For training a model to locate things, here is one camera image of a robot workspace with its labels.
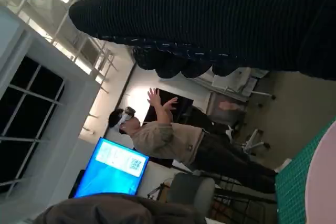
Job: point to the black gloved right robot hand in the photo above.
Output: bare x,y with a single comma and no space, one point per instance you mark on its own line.
210,14

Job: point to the person in dark trousers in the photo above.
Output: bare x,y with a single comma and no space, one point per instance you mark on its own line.
162,140

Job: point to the blue computer monitor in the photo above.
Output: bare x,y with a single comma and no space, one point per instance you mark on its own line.
110,179

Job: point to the grey padded chair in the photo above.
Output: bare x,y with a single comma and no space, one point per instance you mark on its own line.
191,190

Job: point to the white office chair base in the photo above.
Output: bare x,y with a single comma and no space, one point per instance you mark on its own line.
252,142

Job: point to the white VR headset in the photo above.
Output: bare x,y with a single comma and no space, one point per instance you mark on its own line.
123,119

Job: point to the dark window with frame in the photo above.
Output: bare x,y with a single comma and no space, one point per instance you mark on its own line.
26,119

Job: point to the person in light trousers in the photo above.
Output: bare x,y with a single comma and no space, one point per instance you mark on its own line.
105,211

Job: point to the white office chair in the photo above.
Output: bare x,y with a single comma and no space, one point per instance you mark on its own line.
236,82

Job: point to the black TV screen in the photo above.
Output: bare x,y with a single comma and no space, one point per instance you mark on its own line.
183,104

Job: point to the green cutting mat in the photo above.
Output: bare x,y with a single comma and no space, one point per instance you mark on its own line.
291,182

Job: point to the pink bowl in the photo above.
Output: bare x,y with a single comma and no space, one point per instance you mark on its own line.
323,176

